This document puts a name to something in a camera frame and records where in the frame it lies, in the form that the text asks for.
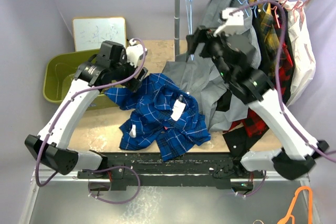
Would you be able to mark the white shirt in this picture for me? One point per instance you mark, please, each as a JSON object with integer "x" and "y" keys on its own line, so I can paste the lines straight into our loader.
{"x": 305, "y": 63}

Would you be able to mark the aluminium frame rail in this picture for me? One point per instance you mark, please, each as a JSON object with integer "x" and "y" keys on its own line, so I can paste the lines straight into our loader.
{"x": 64, "y": 200}

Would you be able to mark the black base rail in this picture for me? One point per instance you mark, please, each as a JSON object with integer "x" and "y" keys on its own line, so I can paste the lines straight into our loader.
{"x": 219, "y": 170}

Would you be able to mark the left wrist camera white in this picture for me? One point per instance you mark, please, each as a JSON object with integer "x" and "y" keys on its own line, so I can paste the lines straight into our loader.
{"x": 134, "y": 52}

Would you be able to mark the olive green plastic basket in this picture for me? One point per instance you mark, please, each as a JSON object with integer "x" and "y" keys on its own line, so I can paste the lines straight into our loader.
{"x": 59, "y": 74}

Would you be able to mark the yellow black plaid shirt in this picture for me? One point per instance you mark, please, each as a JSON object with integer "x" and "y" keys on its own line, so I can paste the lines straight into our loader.
{"x": 269, "y": 37}

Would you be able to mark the blue plaid shirt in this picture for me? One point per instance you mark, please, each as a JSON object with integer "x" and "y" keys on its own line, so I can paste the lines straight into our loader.
{"x": 161, "y": 113}

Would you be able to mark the grey shirt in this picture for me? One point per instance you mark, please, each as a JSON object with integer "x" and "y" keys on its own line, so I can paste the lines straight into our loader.
{"x": 201, "y": 78}

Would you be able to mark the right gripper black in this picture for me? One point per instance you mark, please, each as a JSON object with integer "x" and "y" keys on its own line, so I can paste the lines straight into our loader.
{"x": 205, "y": 35}

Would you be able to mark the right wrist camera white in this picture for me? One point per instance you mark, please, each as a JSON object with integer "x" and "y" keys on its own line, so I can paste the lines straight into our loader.
{"x": 232, "y": 22}

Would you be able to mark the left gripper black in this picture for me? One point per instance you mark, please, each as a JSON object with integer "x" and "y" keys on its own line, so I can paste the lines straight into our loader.
{"x": 134, "y": 83}

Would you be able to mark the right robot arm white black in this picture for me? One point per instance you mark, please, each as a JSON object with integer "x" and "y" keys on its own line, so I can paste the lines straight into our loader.
{"x": 232, "y": 55}

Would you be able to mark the light blue hanger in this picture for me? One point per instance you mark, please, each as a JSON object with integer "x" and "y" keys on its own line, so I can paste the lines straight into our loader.
{"x": 189, "y": 15}

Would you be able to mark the red black plaid shirt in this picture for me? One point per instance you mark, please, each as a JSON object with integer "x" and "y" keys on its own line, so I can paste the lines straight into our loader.
{"x": 287, "y": 64}

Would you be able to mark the small whiteboard yellow frame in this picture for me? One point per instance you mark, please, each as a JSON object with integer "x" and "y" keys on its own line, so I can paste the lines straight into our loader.
{"x": 90, "y": 32}

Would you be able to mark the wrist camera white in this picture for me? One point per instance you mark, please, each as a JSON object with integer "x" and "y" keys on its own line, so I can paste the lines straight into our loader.
{"x": 134, "y": 52}
{"x": 232, "y": 22}

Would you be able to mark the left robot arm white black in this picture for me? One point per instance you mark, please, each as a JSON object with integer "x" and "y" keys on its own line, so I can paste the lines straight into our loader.
{"x": 112, "y": 65}

